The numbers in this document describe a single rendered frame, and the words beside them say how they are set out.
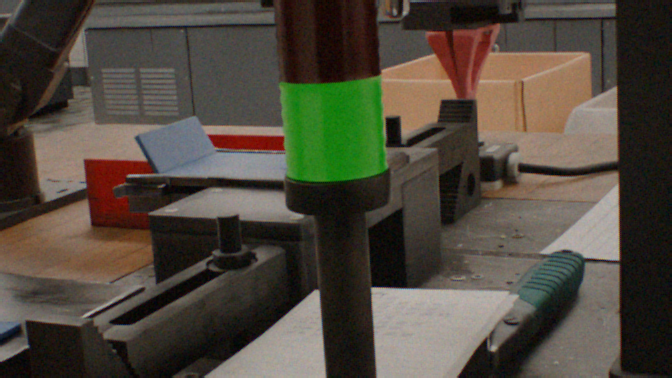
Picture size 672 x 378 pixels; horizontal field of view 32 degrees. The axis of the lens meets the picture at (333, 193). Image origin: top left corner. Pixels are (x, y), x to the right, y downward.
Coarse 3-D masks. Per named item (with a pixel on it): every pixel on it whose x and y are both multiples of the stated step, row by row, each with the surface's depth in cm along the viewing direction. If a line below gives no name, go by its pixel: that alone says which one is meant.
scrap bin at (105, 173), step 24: (216, 144) 106; (240, 144) 105; (264, 144) 104; (96, 168) 98; (120, 168) 97; (144, 168) 96; (96, 192) 99; (96, 216) 99; (120, 216) 98; (144, 216) 97
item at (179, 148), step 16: (160, 128) 78; (176, 128) 79; (192, 128) 81; (144, 144) 76; (160, 144) 77; (176, 144) 78; (192, 144) 80; (208, 144) 81; (160, 160) 76; (176, 160) 77; (192, 160) 79; (208, 160) 79; (224, 160) 78; (240, 160) 78; (256, 160) 78; (272, 160) 77; (240, 176) 73; (256, 176) 73; (272, 176) 72
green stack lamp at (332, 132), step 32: (288, 96) 42; (320, 96) 41; (352, 96) 41; (288, 128) 42; (320, 128) 41; (352, 128) 41; (384, 128) 43; (288, 160) 42; (320, 160) 41; (352, 160) 41; (384, 160) 43
